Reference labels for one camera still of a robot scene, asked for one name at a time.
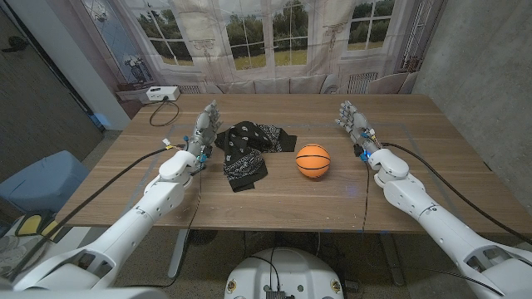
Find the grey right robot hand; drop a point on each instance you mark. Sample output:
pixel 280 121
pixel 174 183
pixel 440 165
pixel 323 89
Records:
pixel 357 126

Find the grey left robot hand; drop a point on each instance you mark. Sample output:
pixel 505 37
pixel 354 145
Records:
pixel 203 133

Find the black paisley bandana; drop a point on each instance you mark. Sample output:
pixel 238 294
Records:
pixel 245 153

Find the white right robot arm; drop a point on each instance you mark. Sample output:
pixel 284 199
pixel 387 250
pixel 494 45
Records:
pixel 415 199

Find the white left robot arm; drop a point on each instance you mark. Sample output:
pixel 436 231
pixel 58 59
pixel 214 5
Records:
pixel 137 216

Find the orange mini basketball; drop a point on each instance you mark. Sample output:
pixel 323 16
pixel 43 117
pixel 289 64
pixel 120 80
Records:
pixel 313 161

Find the white power box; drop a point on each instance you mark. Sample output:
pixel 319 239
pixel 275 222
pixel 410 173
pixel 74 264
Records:
pixel 162 93

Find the printed window backdrop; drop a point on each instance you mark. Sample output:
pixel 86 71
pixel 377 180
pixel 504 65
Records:
pixel 208 41

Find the grey table leg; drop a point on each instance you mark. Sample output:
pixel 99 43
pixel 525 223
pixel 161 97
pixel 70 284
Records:
pixel 178 253
pixel 392 261

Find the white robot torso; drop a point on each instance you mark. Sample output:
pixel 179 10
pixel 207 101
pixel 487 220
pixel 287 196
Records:
pixel 287 270

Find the yellow and black floor item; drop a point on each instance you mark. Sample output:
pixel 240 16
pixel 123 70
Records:
pixel 31 226

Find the grey sneaker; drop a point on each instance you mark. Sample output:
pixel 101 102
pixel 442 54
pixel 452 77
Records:
pixel 16 253

